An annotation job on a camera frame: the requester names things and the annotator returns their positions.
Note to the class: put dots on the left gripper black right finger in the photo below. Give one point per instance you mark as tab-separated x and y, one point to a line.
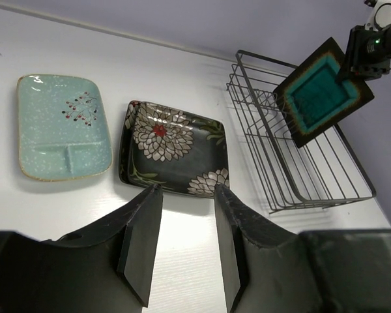
266	268

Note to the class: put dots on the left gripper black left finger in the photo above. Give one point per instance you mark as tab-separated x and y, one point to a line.
105	266

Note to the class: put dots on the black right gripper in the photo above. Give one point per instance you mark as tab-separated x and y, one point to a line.
365	56

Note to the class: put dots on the dark green patterned plate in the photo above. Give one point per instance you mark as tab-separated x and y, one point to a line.
311	99

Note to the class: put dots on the black floral square plate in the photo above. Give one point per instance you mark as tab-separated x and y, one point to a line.
129	120

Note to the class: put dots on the light green rectangular plate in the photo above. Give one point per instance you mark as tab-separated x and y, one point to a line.
63	132

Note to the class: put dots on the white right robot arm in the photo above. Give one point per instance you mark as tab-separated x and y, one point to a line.
380	17

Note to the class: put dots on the grey wire dish rack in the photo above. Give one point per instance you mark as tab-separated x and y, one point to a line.
324	173

